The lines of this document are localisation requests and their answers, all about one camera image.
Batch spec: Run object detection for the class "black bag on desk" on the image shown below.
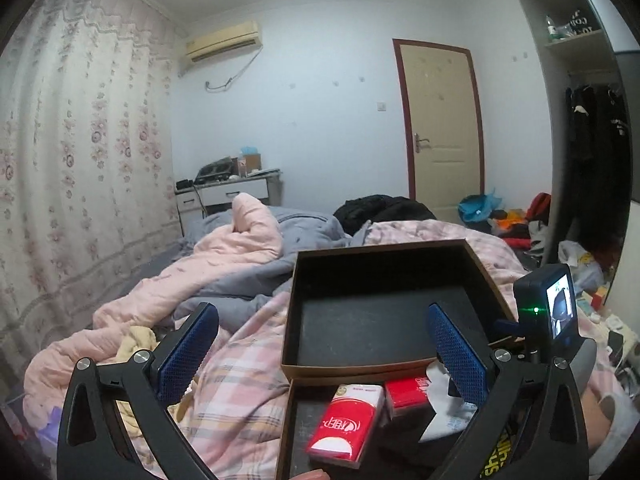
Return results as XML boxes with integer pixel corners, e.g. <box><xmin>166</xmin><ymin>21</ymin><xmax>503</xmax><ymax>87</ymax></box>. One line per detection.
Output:
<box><xmin>194</xmin><ymin>157</ymin><xmax>238</xmax><ymax>185</ymax></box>

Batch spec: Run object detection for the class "far black open box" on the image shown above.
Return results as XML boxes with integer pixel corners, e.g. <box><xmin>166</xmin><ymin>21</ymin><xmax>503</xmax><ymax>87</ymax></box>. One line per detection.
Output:
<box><xmin>281</xmin><ymin>240</ymin><xmax>513</xmax><ymax>379</ymax></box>

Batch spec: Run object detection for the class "red bag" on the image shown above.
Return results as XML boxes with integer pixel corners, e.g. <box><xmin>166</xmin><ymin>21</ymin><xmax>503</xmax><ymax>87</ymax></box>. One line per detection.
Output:
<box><xmin>525</xmin><ymin>192</ymin><xmax>551</xmax><ymax>224</ymax></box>

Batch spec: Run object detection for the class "white printed cloth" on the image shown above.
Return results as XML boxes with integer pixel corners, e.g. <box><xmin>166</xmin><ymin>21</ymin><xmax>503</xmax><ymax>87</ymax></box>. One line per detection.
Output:
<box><xmin>420</xmin><ymin>361</ymin><xmax>477</xmax><ymax>443</ymax></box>

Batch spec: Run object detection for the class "cream door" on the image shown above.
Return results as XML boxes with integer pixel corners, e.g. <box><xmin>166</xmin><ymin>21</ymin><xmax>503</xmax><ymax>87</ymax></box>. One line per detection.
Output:
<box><xmin>393</xmin><ymin>39</ymin><xmax>485</xmax><ymax>223</ymax></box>

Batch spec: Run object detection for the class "white plastic bag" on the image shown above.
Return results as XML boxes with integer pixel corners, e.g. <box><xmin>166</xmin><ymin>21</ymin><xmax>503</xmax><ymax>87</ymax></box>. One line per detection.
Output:
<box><xmin>558</xmin><ymin>240</ymin><xmax>605</xmax><ymax>295</ymax></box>

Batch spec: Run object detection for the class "person left hand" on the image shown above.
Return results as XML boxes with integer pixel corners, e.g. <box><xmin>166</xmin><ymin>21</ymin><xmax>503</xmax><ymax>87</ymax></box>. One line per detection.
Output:
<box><xmin>291</xmin><ymin>469</ymin><xmax>330</xmax><ymax>480</ymax></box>

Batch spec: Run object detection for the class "white bedside desk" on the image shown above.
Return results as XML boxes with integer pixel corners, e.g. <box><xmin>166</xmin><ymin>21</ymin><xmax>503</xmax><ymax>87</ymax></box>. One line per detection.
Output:
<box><xmin>176</xmin><ymin>169</ymin><xmax>283</xmax><ymax>235</ymax></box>

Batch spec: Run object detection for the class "yellow waffle towel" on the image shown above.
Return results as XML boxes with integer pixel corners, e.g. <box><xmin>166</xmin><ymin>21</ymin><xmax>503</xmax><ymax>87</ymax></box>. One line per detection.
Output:
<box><xmin>115</xmin><ymin>326</ymin><xmax>198</xmax><ymax>439</ymax></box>

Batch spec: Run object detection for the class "wardrobe shelf unit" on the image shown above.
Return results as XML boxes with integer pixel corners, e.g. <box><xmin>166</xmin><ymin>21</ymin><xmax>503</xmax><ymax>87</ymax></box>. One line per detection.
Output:
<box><xmin>520</xmin><ymin>0</ymin><xmax>639</xmax><ymax>314</ymax></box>

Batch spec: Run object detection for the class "blue plastic bag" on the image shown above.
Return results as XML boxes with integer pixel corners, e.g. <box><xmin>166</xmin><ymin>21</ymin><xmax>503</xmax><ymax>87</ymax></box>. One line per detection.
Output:
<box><xmin>458</xmin><ymin>192</ymin><xmax>502</xmax><ymax>223</ymax></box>

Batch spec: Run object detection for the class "black clothes pile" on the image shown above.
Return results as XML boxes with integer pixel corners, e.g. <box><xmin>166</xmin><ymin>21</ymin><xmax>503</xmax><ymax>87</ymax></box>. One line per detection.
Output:
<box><xmin>333</xmin><ymin>194</ymin><xmax>436</xmax><ymax>235</ymax></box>

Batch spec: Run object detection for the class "pink quilt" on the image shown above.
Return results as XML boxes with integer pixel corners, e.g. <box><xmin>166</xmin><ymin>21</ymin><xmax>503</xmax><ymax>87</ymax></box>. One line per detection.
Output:
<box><xmin>23</xmin><ymin>193</ymin><xmax>283</xmax><ymax>429</ymax></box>

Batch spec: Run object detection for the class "pink plaid duvet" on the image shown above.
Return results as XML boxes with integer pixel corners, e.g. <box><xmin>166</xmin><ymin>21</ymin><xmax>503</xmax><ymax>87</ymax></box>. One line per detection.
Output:
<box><xmin>114</xmin><ymin>219</ymin><xmax>622</xmax><ymax>480</ymax></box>

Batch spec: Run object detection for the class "floral curtain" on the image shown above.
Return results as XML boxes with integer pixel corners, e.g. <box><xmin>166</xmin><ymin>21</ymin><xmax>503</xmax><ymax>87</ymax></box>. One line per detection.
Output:
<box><xmin>1</xmin><ymin>0</ymin><xmax>178</xmax><ymax>386</ymax></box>

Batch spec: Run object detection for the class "cream wall air conditioner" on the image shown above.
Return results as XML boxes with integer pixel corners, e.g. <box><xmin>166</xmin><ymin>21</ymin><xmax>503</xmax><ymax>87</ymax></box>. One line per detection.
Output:
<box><xmin>186</xmin><ymin>21</ymin><xmax>262</xmax><ymax>63</ymax></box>

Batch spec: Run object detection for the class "brown cardboard box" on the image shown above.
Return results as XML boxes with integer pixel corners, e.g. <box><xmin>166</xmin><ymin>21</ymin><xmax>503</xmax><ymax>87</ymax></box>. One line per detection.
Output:
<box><xmin>243</xmin><ymin>154</ymin><xmax>262</xmax><ymax>172</ymax></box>

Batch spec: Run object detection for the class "red tissue pack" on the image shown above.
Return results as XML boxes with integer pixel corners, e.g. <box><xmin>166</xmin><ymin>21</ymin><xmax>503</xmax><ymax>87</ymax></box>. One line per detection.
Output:
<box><xmin>306</xmin><ymin>384</ymin><xmax>384</xmax><ymax>469</ymax></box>
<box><xmin>385</xmin><ymin>375</ymin><xmax>431</xmax><ymax>418</ymax></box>

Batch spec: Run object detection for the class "grey blanket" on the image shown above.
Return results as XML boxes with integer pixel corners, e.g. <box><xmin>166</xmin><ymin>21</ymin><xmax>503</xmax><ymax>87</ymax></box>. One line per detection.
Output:
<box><xmin>169</xmin><ymin>206</ymin><xmax>371</xmax><ymax>333</ymax></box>

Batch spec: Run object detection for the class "black yellow wipes pack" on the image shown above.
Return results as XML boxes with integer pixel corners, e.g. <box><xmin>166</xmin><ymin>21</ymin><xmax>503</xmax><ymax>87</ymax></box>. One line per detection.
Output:
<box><xmin>478</xmin><ymin>426</ymin><xmax>514</xmax><ymax>480</ymax></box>

